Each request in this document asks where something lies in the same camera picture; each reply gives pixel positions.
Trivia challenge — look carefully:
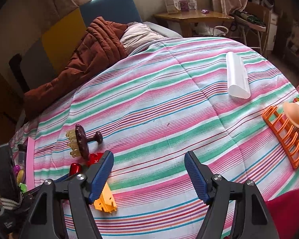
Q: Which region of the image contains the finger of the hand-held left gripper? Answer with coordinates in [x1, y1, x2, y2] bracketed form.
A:
[24, 173, 73, 195]

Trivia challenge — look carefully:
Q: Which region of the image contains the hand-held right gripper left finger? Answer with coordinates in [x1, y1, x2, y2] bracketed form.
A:
[19, 150, 114, 239]

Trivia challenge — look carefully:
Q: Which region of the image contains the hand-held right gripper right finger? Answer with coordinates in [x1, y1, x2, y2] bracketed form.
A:
[184, 151, 281, 239]

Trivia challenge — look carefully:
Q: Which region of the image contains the shiny red plastic toy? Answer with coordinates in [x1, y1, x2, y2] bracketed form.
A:
[69, 163, 83, 178]

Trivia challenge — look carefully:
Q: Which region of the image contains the red die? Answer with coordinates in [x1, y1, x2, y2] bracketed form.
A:
[87, 153, 102, 167]

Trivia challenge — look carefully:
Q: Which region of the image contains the grey cup with black lid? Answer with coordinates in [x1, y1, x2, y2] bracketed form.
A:
[17, 144, 28, 165]

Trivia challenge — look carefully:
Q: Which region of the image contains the orange yellow plastic block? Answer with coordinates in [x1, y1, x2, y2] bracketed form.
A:
[93, 181, 118, 214]

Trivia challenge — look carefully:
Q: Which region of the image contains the brown scalp massage brush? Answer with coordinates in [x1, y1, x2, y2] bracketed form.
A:
[66, 124, 102, 160]

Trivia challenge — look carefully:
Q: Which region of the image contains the striped bedsheet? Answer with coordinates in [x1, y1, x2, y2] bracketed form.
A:
[10, 37, 299, 239]

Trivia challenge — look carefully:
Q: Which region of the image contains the orange plastic rack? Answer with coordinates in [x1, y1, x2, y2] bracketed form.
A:
[262, 106, 299, 170]

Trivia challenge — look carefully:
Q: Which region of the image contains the red garment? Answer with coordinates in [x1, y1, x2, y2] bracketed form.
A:
[264, 187, 299, 239]

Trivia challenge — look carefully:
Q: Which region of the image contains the translucent white case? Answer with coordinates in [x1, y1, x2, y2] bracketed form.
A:
[225, 52, 251, 99]

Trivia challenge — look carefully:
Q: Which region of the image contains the peach suction cup toy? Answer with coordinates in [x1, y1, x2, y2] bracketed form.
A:
[282, 101, 299, 128]

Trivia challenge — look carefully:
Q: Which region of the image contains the brown quilt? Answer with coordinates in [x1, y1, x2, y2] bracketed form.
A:
[24, 17, 129, 120]

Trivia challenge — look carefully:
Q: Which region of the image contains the pale pillow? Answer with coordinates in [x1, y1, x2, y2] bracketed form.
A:
[120, 22, 170, 55]

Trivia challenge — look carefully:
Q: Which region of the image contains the wooden bedside table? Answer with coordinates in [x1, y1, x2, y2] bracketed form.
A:
[153, 10, 235, 38]

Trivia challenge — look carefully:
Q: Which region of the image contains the folding stand with clutter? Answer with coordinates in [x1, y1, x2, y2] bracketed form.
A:
[233, 9, 267, 54]

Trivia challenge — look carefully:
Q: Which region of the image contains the cardboard box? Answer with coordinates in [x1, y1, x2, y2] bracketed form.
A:
[247, 1, 278, 51]

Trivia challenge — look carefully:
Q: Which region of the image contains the grey yellow blue headboard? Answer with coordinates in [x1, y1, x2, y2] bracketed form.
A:
[9, 0, 143, 92]

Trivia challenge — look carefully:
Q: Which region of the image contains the white carton box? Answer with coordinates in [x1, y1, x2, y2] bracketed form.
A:
[162, 0, 181, 15]

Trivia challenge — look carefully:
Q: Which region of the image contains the white cable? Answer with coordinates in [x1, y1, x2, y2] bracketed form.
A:
[213, 25, 231, 36]

